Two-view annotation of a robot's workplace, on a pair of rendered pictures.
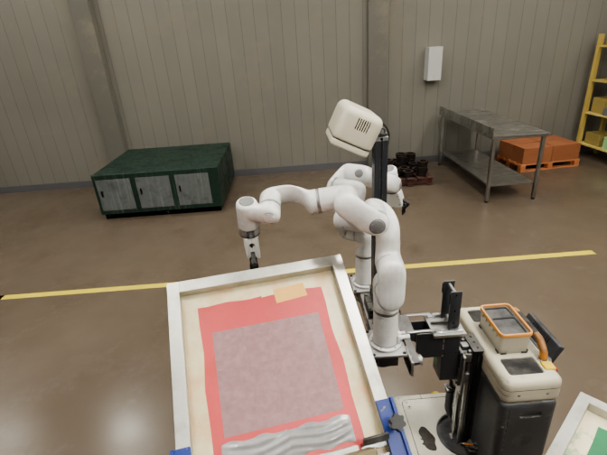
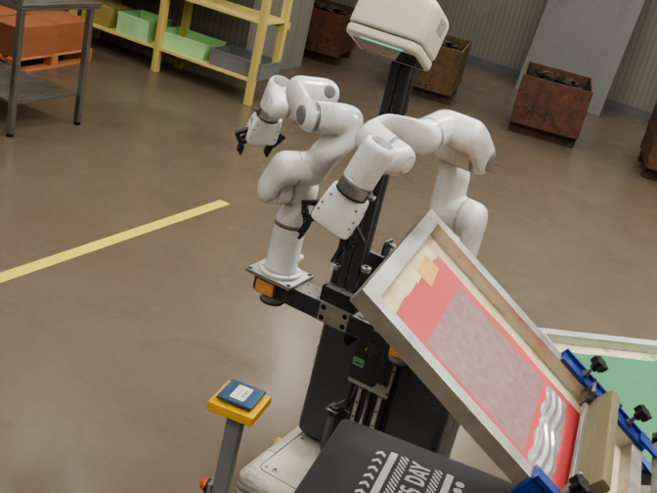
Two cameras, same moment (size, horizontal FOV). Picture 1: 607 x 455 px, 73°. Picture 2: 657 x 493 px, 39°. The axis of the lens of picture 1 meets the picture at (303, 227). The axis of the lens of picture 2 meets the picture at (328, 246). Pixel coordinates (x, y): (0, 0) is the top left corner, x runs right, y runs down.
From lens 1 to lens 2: 202 cm
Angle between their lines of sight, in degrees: 58
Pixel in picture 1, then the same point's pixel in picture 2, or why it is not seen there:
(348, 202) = (483, 133)
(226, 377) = (474, 389)
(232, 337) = (441, 341)
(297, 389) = (513, 377)
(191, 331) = not seen: hidden behind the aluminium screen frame
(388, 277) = (481, 227)
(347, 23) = not seen: outside the picture
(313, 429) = (548, 409)
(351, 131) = (433, 34)
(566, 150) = (75, 32)
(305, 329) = (468, 310)
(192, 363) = not seen: hidden behind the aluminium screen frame
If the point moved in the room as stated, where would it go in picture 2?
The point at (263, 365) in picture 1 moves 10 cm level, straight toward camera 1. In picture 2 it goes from (480, 363) to (524, 380)
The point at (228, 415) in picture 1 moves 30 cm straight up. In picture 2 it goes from (507, 427) to (552, 300)
